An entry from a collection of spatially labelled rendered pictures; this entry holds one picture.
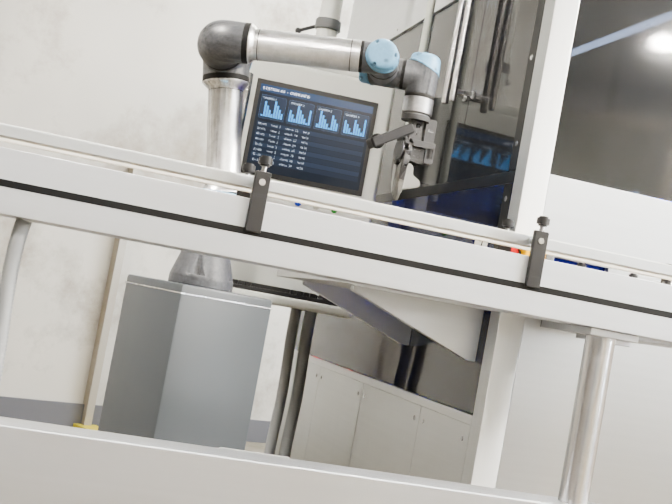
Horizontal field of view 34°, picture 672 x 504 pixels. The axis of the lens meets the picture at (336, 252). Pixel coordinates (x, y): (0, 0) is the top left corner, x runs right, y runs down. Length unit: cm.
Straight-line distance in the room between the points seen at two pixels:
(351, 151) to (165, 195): 200
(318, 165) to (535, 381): 120
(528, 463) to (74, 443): 137
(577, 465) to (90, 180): 91
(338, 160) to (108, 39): 219
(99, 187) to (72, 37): 383
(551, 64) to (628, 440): 94
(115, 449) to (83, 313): 383
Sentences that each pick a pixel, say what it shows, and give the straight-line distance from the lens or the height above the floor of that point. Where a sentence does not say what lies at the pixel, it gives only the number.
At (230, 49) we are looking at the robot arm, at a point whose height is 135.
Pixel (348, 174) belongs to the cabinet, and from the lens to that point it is 356.
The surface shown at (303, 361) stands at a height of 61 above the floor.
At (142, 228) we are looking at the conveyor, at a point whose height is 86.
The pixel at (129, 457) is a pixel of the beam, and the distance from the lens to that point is 165.
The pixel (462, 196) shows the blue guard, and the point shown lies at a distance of 303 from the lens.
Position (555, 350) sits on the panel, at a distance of 272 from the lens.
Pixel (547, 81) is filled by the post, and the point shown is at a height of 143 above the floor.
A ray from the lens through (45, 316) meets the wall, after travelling 538.
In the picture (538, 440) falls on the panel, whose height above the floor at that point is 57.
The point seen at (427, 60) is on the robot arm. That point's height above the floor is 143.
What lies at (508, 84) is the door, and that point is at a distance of 293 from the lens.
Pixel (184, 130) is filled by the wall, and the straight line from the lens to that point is 568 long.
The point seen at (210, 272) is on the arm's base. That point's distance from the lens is 251.
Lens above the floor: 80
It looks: 3 degrees up
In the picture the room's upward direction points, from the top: 10 degrees clockwise
